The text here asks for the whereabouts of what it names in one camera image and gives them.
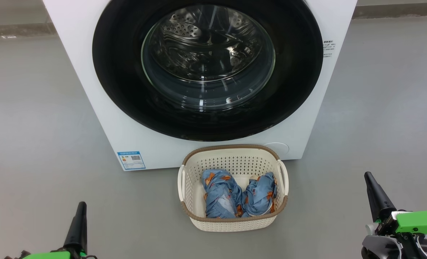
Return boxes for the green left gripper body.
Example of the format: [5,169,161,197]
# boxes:
[5,248,97,259]

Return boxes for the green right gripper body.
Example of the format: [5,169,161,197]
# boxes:
[373,208,427,259]

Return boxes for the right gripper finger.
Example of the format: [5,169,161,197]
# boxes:
[364,172,397,222]

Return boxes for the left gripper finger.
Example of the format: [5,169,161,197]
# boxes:
[63,201,88,254]

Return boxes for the black round glass washer door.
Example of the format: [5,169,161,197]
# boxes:
[92,0,324,142]

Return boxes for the white front-load washing machine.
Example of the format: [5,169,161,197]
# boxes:
[43,0,358,171]

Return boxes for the stainless steel washer drum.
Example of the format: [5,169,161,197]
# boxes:
[143,4,274,83]

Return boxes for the blue energy label sticker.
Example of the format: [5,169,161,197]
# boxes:
[117,151,146,171]

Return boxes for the round white drain cover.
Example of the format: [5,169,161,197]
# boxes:
[263,142,290,156]

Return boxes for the cream perforated laundry basket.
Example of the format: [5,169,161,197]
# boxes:
[178,144,289,232]

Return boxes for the printed instruction text label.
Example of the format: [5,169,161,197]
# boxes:
[322,40,337,59]

